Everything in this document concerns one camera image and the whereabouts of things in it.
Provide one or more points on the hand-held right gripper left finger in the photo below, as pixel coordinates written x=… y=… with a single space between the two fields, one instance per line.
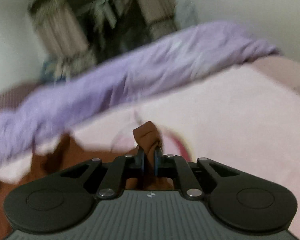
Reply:
x=140 y=161

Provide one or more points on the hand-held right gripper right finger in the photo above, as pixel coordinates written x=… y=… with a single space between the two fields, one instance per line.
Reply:
x=157 y=162

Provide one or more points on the brown padded jacket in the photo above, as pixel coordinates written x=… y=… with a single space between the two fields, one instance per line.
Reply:
x=147 y=135

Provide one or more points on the pink printed blanket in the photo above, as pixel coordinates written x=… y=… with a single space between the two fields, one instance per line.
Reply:
x=227 y=120

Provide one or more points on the purple duvet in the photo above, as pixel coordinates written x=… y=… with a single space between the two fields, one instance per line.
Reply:
x=115 y=80

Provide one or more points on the quilted mauve headboard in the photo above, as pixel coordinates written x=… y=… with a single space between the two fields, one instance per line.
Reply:
x=10 y=97

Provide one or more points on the beige striped curtain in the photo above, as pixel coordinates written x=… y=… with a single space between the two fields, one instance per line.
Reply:
x=155 y=7
x=60 y=35

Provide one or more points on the fan in white cover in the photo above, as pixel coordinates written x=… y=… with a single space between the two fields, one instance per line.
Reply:
x=187 y=13

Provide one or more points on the rail of hanging clothes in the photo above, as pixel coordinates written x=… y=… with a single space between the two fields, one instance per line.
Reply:
x=110 y=12

